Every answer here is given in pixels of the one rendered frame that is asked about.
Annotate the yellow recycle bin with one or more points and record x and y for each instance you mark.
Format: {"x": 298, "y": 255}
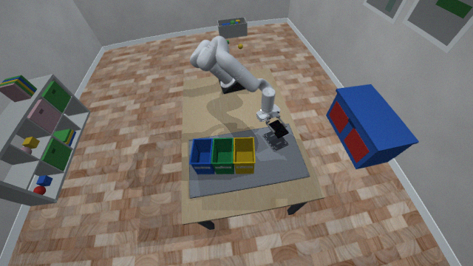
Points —
{"x": 244, "y": 152}

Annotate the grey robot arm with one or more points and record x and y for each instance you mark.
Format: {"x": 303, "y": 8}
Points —
{"x": 217, "y": 52}

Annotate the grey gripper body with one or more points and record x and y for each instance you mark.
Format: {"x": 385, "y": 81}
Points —
{"x": 262, "y": 116}

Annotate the green returns bin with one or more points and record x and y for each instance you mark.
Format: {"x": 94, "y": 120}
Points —
{"x": 222, "y": 157}

